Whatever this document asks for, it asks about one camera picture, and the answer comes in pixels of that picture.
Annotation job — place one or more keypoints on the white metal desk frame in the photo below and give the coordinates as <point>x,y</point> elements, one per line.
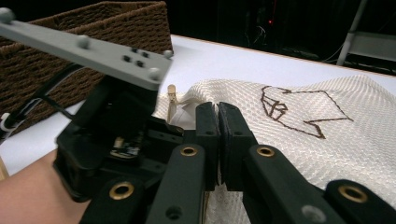
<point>370,45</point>

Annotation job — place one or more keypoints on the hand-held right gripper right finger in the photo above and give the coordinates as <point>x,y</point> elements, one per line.
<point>233,133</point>

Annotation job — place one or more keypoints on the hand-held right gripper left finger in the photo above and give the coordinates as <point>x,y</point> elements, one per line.
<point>207,133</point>

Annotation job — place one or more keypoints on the brown wicker basket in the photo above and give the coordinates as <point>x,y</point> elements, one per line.
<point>124,28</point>

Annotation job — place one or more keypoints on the cream mesh laundry bag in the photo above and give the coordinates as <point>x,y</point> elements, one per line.
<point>311,149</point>

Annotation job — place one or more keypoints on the dark box with red light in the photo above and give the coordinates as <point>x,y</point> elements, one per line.
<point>249,18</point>

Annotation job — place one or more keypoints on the white cloth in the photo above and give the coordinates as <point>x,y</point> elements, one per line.
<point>186,116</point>

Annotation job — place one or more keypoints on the white table mat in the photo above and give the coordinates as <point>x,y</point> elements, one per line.
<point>224,59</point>

